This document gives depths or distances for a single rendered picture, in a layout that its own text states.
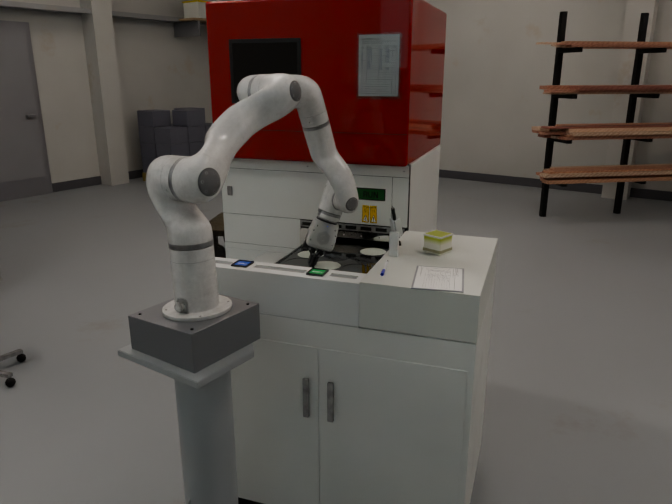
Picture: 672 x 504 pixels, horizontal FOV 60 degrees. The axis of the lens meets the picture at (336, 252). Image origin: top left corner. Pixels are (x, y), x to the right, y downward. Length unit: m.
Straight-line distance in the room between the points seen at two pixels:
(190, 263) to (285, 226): 0.95
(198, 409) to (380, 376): 0.55
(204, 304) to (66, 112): 7.51
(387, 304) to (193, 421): 0.64
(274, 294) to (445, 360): 0.56
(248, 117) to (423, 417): 1.02
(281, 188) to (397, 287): 0.91
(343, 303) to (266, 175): 0.87
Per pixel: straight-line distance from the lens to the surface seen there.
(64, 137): 8.99
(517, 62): 8.87
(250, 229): 2.55
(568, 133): 6.58
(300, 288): 1.81
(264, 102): 1.69
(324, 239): 2.03
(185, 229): 1.57
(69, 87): 9.04
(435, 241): 2.00
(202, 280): 1.61
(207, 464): 1.84
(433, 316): 1.72
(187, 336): 1.54
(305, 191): 2.41
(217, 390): 1.73
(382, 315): 1.75
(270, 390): 2.01
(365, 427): 1.95
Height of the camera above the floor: 1.55
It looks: 17 degrees down
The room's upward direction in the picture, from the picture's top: straight up
